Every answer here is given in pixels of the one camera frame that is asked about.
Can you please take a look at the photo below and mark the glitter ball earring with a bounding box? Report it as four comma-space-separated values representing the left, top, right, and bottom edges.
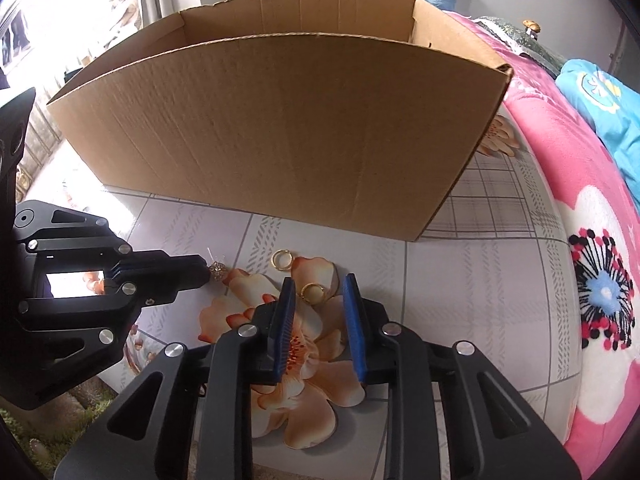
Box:
207, 248, 229, 283

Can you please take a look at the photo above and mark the small figurine bottle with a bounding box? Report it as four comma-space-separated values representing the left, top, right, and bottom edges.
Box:
522, 20, 541, 40

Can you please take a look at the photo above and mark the person left hand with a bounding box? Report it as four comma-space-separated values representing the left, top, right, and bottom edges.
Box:
13, 377, 115, 434

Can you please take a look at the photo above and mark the pink floral blanket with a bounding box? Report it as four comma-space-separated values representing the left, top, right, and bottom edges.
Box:
454, 14, 639, 479

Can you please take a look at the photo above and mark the grey lace pillow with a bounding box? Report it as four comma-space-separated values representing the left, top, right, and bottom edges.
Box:
472, 16, 566, 78

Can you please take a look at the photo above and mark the green white fuzzy sleeve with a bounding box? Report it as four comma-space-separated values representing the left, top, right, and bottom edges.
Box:
1, 392, 117, 479

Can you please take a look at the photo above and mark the brown cardboard box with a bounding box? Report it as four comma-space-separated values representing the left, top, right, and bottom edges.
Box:
48, 0, 512, 240

